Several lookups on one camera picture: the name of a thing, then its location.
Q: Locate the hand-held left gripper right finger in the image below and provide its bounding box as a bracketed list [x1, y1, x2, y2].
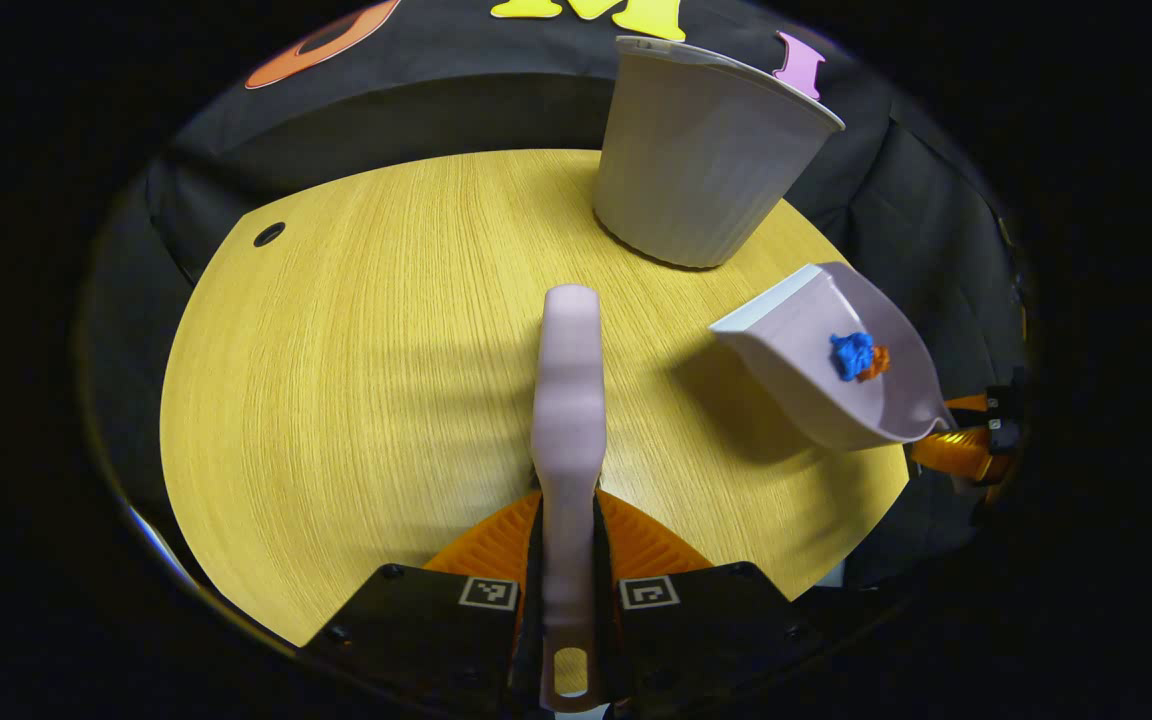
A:
[591, 490, 819, 716]

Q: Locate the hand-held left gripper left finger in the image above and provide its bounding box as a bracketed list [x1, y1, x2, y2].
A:
[298, 490, 545, 716]

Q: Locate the blue paper trash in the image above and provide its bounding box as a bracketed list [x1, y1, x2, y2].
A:
[829, 331, 876, 383]

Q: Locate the light grey plastic dustpan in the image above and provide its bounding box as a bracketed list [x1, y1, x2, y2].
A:
[709, 262, 955, 453]

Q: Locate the grey plastic garbage bin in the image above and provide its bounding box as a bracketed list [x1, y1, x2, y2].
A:
[593, 36, 846, 270]

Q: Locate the wooden desktop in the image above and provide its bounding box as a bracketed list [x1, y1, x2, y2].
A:
[160, 149, 912, 647]

